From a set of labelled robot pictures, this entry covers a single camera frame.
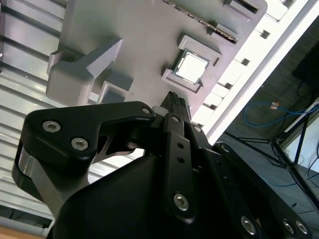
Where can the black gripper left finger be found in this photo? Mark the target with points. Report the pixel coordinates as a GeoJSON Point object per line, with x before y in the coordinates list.
{"type": "Point", "coordinates": [74, 119]}

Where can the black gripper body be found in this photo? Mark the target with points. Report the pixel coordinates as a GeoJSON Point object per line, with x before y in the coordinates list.
{"type": "Point", "coordinates": [112, 211]}

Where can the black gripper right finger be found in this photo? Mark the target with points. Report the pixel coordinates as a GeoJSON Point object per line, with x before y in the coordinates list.
{"type": "Point", "coordinates": [249, 186]}

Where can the silver CPU green edge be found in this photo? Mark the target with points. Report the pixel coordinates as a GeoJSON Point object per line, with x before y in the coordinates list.
{"type": "Point", "coordinates": [192, 67]}

